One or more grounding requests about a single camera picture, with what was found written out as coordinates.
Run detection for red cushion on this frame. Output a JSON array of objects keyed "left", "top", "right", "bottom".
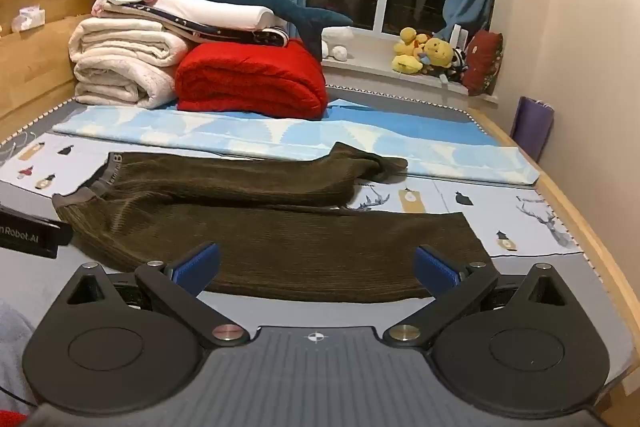
[{"left": 462, "top": 29, "right": 504, "bottom": 96}]

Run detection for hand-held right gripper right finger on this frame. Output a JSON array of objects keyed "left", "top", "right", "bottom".
[{"left": 382, "top": 246, "right": 576, "bottom": 350}]

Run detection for tissue pack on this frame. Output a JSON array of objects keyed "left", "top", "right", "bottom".
[{"left": 11, "top": 7, "right": 46, "bottom": 32}]

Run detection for white plush toy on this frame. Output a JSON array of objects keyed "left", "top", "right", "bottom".
[{"left": 320, "top": 27, "right": 354, "bottom": 60}]

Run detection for yellow duck plush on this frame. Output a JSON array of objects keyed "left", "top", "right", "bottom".
[{"left": 391, "top": 27, "right": 432, "bottom": 74}]

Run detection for yellow bear plush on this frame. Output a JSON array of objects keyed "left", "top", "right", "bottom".
[{"left": 422, "top": 37, "right": 469, "bottom": 82}]

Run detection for grey fleece clothing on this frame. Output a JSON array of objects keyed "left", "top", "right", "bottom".
[{"left": 0, "top": 299, "right": 40, "bottom": 410}]

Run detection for blue white patterned blanket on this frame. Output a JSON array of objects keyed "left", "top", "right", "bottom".
[{"left": 52, "top": 99, "right": 541, "bottom": 186}]

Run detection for printed grey bedsheet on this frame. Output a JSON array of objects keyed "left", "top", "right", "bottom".
[{"left": 0, "top": 86, "right": 637, "bottom": 408}]

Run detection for white fluffy folded blanket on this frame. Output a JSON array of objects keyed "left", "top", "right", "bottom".
[{"left": 68, "top": 17, "right": 188, "bottom": 109}]

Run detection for wooden bed frame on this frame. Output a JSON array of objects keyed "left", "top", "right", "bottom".
[{"left": 0, "top": 0, "right": 640, "bottom": 419}]

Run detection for purple bag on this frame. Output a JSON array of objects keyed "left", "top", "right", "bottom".
[{"left": 511, "top": 96, "right": 555, "bottom": 162}]

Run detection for red folded blanket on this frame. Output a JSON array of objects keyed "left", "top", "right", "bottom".
[{"left": 175, "top": 39, "right": 328, "bottom": 120}]

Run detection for brown corduroy pants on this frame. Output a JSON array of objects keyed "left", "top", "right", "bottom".
[{"left": 51, "top": 143, "right": 493, "bottom": 304}]

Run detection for white folded quilt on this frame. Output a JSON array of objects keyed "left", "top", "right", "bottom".
[{"left": 152, "top": 0, "right": 277, "bottom": 32}]

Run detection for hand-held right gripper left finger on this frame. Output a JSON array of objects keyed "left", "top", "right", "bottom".
[{"left": 60, "top": 242, "right": 251, "bottom": 349}]

